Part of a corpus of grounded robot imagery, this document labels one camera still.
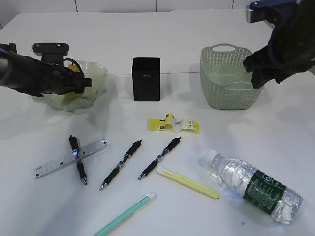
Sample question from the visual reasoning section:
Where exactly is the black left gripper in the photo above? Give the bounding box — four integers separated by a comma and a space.
42, 63, 93, 95

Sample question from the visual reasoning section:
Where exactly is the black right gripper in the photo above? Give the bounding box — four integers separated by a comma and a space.
243, 4, 315, 89

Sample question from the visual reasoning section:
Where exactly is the yellow pear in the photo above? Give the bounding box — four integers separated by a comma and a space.
65, 64, 82, 99

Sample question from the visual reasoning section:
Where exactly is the yellow packaging paper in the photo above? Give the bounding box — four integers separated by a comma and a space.
147, 113, 200, 134

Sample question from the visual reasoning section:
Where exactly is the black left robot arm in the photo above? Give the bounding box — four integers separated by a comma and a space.
0, 43, 92, 97

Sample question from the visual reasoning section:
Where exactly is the pale green glass plate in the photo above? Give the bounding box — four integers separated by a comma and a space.
32, 60, 108, 112

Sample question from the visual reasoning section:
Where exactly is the grey-green woven plastic basket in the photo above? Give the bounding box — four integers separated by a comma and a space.
200, 43, 264, 110

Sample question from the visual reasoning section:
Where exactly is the black square pen holder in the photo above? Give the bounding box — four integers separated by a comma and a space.
132, 57, 160, 101

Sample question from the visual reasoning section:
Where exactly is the black pen under ruler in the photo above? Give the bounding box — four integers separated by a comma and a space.
69, 135, 87, 185

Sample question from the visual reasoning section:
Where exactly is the black gel pen middle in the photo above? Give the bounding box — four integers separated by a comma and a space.
99, 140, 142, 191

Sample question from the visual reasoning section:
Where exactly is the black gel pen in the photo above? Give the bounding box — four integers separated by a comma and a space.
99, 140, 142, 191
138, 137, 181, 180

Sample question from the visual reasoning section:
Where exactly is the clear plastic ruler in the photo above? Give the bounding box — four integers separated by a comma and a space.
34, 138, 108, 179

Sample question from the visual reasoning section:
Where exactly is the black gel pen right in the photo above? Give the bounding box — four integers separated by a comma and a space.
138, 137, 181, 180

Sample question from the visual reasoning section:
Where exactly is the clear plastic water bottle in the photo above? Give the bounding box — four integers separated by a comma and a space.
198, 150, 303, 225

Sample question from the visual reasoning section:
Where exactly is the yellow utility knife pen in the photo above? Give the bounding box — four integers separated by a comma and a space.
157, 167, 220, 199

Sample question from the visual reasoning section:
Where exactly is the mint green pen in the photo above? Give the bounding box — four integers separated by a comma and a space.
94, 192, 157, 236

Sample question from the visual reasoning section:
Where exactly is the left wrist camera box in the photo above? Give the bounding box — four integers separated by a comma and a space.
31, 43, 70, 64

